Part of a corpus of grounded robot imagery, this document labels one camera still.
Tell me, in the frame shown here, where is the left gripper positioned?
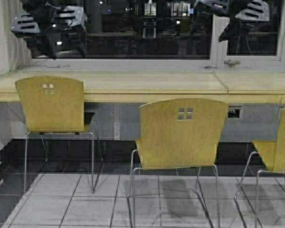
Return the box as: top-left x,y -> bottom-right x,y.
10,0 -> 87,59

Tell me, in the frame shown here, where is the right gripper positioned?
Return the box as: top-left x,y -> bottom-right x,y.
194,0 -> 270,42

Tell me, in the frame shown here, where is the yellow wooden chair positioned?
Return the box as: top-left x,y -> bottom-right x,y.
15,76 -> 100,192
234,107 -> 285,228
127,97 -> 228,228

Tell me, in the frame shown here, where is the long beige wooden counter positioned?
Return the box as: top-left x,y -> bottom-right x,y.
0,69 -> 285,105

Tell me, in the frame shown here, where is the grey cable on sill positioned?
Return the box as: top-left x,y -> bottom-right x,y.
30,60 -> 71,69

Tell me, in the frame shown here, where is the window latch handle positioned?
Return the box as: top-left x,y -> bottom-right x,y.
224,60 -> 241,68

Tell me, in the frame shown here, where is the wall power outlet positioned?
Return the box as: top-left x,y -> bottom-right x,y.
228,106 -> 242,119

